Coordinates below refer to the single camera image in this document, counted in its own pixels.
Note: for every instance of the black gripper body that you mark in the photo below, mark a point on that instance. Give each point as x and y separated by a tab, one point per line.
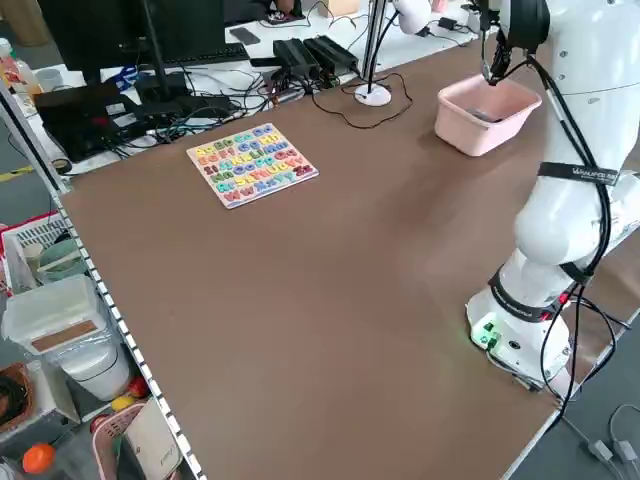
497	17

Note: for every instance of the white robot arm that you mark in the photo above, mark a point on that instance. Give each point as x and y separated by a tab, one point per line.
575	225

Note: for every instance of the pink plastic bin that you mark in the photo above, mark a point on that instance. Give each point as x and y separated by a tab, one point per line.
480	137

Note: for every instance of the red toy fruit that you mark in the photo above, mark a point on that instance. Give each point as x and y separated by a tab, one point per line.
138	387

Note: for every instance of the yellow toy fruit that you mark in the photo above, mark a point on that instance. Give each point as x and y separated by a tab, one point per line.
122	403

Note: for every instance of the white desk lamp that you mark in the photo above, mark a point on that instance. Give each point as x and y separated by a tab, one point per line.
372	95

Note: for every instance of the black finned power supply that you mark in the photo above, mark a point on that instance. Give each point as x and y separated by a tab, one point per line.
332	52
295	55

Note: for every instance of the black phone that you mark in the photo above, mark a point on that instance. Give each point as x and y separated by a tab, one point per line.
245	35

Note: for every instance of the colourful alphabet puzzle board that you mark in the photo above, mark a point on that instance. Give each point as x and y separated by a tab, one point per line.
252	165

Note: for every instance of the black keyboard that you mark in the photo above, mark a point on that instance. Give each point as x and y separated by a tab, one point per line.
210	54

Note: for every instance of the black monitor with stand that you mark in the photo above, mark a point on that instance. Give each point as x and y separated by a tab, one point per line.
130	30

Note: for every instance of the grey floor adapter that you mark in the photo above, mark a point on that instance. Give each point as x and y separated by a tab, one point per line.
600	449

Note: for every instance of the black electronics box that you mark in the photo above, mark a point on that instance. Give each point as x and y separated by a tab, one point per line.
80	120

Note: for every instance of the tape roll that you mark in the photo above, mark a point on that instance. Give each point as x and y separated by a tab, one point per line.
60	166

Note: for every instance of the white lidded container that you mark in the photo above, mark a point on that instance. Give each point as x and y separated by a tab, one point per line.
60	325

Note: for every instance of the pink plastic basket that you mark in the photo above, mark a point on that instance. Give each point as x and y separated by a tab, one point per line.
107	435

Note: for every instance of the orange fruit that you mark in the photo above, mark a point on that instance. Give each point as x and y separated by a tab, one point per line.
39	459

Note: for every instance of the aluminium frame post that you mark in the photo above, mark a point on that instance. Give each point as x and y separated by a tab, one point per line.
374	40

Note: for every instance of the aluminium frame rail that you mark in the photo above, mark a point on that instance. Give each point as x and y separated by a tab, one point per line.
100	290

